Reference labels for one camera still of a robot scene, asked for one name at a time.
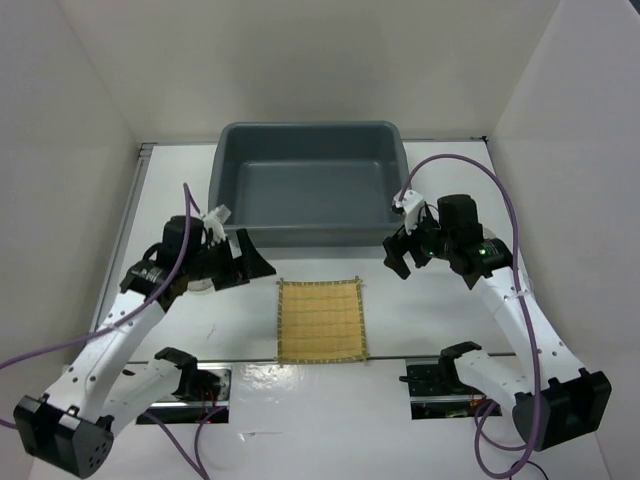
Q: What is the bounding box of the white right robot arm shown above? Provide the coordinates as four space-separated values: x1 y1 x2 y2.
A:
383 190 612 451

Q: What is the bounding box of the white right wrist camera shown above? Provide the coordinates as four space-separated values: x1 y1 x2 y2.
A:
392 189 426 235

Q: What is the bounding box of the yellow bamboo placemat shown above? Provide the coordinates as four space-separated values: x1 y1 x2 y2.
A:
277 277 368 365

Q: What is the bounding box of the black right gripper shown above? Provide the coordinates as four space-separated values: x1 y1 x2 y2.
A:
383 205 455 278

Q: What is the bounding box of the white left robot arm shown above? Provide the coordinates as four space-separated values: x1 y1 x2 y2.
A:
13 216 276 479

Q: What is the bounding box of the clear glass plate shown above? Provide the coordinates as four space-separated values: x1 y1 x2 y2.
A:
483 227 497 239
187 279 213 292

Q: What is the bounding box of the grey plastic bin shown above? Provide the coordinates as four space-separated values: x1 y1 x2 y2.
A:
208 121 408 248

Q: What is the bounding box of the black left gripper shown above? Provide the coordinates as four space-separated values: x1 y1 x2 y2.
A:
185 228 276 291

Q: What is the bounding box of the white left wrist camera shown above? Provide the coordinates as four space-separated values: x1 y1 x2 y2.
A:
203 204 231 245

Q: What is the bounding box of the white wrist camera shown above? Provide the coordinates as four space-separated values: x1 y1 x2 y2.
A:
392 189 426 235
203 204 231 245

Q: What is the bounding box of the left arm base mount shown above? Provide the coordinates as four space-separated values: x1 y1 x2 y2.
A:
135 362 233 426

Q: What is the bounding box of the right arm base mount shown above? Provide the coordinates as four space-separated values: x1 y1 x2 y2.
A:
399 357 488 420

